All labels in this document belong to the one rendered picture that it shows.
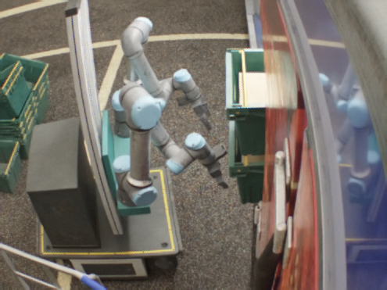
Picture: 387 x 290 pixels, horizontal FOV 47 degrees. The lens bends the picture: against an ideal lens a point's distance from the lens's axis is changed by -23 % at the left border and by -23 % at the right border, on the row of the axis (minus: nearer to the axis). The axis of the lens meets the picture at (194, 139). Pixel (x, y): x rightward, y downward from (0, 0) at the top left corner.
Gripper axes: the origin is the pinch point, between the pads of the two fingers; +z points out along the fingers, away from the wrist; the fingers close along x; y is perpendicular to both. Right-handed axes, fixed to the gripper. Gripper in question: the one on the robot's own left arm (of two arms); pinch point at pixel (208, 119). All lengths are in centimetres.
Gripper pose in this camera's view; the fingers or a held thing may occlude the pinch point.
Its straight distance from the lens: 294.4
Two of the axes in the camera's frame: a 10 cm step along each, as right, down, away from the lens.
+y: 8.9, -3.8, -2.6
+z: 4.6, 7.4, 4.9
